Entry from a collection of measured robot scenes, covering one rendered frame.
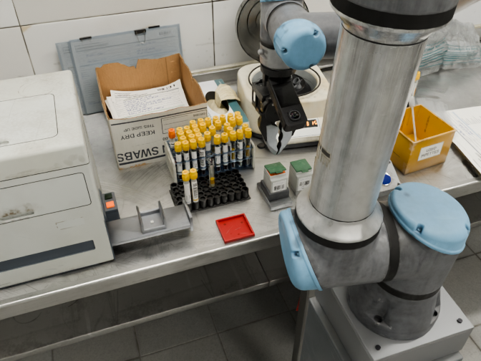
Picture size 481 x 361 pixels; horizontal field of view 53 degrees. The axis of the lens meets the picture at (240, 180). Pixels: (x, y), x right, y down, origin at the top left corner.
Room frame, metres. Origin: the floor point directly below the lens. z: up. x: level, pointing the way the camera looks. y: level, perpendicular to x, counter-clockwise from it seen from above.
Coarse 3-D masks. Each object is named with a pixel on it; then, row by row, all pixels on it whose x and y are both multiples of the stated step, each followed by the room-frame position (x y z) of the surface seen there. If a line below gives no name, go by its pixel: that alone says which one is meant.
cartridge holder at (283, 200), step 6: (258, 186) 0.86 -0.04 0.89; (264, 186) 0.84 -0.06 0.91; (264, 192) 0.83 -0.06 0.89; (276, 192) 0.81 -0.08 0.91; (282, 192) 0.82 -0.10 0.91; (288, 192) 0.82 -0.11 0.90; (264, 198) 0.83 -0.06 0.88; (270, 198) 0.81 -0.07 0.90; (276, 198) 0.81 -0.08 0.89; (282, 198) 0.82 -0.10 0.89; (288, 198) 0.82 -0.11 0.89; (270, 204) 0.80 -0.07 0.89; (276, 204) 0.80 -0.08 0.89; (282, 204) 0.80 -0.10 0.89; (288, 204) 0.80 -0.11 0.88
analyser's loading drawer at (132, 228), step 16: (160, 208) 0.72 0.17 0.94; (176, 208) 0.76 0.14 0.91; (112, 224) 0.71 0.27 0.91; (128, 224) 0.71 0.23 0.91; (144, 224) 0.71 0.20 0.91; (160, 224) 0.71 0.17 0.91; (176, 224) 0.71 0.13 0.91; (192, 224) 0.71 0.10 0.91; (112, 240) 0.66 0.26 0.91; (128, 240) 0.67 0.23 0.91
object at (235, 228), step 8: (232, 216) 0.76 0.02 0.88; (240, 216) 0.77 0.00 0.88; (216, 224) 0.75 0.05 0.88; (224, 224) 0.75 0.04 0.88; (232, 224) 0.75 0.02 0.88; (240, 224) 0.75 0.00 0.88; (248, 224) 0.74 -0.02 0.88; (224, 232) 0.72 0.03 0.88; (232, 232) 0.72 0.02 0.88; (240, 232) 0.72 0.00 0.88; (248, 232) 0.72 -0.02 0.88; (224, 240) 0.69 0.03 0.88; (232, 240) 0.70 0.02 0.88
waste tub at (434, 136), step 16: (416, 112) 1.08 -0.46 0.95; (432, 112) 1.05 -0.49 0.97; (400, 128) 1.06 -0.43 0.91; (416, 128) 1.08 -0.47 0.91; (432, 128) 1.03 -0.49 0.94; (448, 128) 0.99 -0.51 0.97; (400, 144) 0.95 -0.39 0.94; (416, 144) 0.92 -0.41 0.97; (432, 144) 0.94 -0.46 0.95; (448, 144) 0.97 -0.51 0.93; (400, 160) 0.94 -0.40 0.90; (416, 160) 0.93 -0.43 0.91; (432, 160) 0.95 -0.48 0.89
